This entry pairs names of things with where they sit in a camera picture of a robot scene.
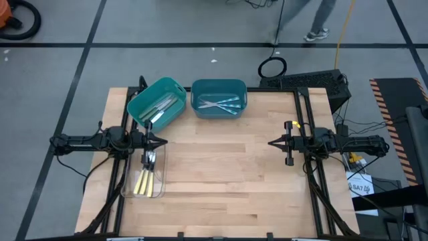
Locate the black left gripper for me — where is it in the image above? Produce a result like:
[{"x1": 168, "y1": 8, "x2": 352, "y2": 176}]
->
[{"x1": 132, "y1": 120, "x2": 168, "y2": 165}]

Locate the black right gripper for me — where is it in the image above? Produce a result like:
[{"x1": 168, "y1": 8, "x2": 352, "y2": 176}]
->
[{"x1": 268, "y1": 120, "x2": 314, "y2": 167}]

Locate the clear plastic bin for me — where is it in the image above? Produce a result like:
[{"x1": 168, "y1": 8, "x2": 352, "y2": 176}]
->
[{"x1": 120, "y1": 143, "x2": 167, "y2": 199}]

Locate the teal green plastic bin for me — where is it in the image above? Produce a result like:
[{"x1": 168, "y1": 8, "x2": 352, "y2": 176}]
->
[{"x1": 126, "y1": 76, "x2": 187, "y2": 134}]

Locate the black computer case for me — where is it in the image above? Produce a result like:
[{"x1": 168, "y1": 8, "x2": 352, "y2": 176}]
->
[{"x1": 259, "y1": 69, "x2": 352, "y2": 114}]

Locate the yellow power plug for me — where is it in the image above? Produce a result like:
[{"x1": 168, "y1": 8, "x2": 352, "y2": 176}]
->
[{"x1": 347, "y1": 150, "x2": 367, "y2": 167}]

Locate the dark blue plastic bin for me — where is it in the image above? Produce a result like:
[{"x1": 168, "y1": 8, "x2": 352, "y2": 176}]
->
[{"x1": 190, "y1": 78, "x2": 248, "y2": 120}]

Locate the white paper sign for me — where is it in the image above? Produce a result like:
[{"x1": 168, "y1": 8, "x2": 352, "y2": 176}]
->
[{"x1": 345, "y1": 171, "x2": 379, "y2": 217}]

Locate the black metal stand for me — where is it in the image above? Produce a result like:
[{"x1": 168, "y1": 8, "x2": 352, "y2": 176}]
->
[{"x1": 350, "y1": 179, "x2": 428, "y2": 241}]

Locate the black hazard-striped platform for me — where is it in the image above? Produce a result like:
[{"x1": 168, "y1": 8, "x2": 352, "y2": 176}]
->
[{"x1": 368, "y1": 76, "x2": 428, "y2": 188}]

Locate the person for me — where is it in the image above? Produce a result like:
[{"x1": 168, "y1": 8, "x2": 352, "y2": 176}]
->
[{"x1": 272, "y1": 0, "x2": 338, "y2": 44}]

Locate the orange vacuum cleaner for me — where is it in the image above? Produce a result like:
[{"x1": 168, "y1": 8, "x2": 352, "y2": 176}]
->
[{"x1": 0, "y1": 0, "x2": 13, "y2": 29}]

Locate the black hanging cable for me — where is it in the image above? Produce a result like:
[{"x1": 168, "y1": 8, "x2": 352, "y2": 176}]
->
[{"x1": 257, "y1": 0, "x2": 288, "y2": 80}]

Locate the black aluminium table frame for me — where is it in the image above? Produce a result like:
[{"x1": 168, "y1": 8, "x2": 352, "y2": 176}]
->
[{"x1": 78, "y1": 75, "x2": 360, "y2": 240}]

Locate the yellow hanging cable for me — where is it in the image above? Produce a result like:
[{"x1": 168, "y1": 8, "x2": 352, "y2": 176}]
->
[{"x1": 333, "y1": 0, "x2": 356, "y2": 70}]

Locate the grey metal post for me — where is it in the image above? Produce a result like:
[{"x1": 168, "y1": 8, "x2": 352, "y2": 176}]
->
[{"x1": 405, "y1": 105, "x2": 428, "y2": 241}]

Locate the black vacuum hose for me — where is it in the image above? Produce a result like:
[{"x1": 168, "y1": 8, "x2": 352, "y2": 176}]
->
[{"x1": 0, "y1": 0, "x2": 42, "y2": 41}]

